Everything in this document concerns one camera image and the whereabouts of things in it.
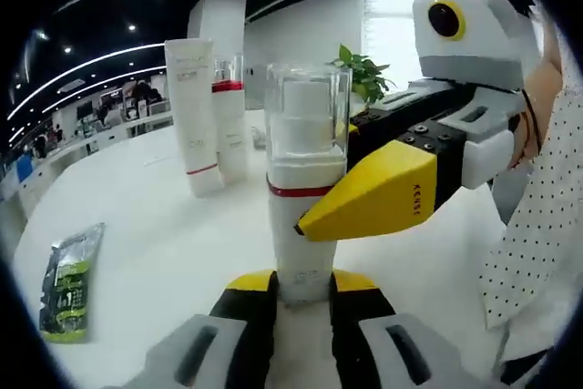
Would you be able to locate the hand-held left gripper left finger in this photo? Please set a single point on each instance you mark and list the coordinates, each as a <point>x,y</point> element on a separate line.
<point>255,311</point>

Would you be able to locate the white polka dot garment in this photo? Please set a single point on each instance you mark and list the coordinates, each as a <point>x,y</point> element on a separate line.
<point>528,243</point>

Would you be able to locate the potted green plant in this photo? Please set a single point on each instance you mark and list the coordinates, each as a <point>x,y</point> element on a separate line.
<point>369,74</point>

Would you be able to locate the white window blinds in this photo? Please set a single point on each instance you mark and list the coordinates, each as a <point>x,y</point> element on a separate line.
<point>391,29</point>

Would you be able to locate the white skincare tube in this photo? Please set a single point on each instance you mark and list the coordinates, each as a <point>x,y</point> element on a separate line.
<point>196,125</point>

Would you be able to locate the person's right hand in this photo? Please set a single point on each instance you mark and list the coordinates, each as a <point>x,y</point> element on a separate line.
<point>544,88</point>

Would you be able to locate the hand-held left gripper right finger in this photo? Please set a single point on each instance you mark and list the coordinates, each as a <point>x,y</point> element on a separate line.
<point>360,311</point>

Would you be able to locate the white skincare bottle clear cap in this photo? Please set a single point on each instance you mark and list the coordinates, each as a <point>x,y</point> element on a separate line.
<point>300,234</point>

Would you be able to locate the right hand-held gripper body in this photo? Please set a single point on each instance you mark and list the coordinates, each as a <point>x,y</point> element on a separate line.
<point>483,43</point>

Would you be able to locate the tall white skincare bottle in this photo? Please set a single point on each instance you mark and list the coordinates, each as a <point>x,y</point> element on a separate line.
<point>234,143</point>

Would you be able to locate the green and black skincare sachet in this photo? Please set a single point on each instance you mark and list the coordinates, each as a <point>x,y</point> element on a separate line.
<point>68,289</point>

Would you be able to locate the white office workbench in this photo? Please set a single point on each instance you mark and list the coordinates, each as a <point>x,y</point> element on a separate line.
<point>68,152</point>

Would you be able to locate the blue storage box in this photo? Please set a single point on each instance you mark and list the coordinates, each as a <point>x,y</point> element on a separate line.
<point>25,171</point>

